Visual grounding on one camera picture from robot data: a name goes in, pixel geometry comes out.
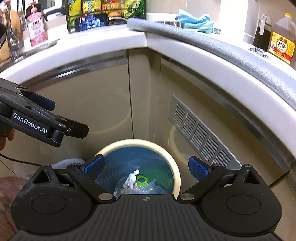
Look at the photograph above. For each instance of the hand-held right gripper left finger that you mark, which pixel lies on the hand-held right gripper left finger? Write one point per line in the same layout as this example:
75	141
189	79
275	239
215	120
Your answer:
94	165

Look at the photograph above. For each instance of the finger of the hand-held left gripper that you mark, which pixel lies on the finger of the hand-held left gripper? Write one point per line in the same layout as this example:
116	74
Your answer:
76	128
44	102

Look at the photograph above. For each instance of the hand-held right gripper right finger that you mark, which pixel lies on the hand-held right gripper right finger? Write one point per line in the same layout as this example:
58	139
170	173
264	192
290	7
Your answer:
196	166

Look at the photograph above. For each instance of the blue bin liner bag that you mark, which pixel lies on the blue bin liner bag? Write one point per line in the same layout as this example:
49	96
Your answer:
138	160

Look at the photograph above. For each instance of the cream round trash bin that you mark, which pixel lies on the cream round trash bin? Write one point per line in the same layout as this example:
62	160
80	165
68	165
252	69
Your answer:
138	142

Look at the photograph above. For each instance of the clear zip plastic bag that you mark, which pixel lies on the clear zip plastic bag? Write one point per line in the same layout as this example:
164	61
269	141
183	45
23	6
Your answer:
148	188

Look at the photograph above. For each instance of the person's left hand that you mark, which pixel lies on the person's left hand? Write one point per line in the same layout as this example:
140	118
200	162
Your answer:
5	142

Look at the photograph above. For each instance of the beige cabinet door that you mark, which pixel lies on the beige cabinet door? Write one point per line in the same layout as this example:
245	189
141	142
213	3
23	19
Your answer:
81	104
219	97

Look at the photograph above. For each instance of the white plastic container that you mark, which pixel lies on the white plastic container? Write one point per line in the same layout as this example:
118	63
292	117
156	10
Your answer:
67	162

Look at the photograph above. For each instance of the grey cabinet vent grille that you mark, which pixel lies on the grey cabinet vent grille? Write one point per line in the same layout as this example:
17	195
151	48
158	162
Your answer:
203	132

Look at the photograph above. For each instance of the pink refill pouch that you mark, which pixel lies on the pink refill pouch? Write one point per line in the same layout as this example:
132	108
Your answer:
35	27

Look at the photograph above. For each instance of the metal kitchen faucet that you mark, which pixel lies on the metal kitchen faucet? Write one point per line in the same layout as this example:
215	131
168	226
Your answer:
16	20

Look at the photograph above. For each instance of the green yellow bottle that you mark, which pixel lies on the green yellow bottle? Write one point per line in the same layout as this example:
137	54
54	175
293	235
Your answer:
75	7

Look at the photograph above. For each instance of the white printed mat grey underside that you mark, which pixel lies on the white printed mat grey underside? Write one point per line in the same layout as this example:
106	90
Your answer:
208	46

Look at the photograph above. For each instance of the yellow green snack bag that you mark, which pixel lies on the yellow green snack bag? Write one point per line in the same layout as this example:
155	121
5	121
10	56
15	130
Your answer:
134	8

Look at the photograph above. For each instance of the dark soy sauce dispenser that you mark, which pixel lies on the dark soy sauce dispenser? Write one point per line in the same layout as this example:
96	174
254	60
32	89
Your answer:
261	39

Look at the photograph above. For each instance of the crumpled blue face mask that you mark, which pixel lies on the crumpled blue face mask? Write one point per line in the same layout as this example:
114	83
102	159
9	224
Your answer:
196	22

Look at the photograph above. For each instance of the brown cooking wine jug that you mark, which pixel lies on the brown cooking wine jug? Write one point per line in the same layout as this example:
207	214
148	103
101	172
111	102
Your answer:
282	46

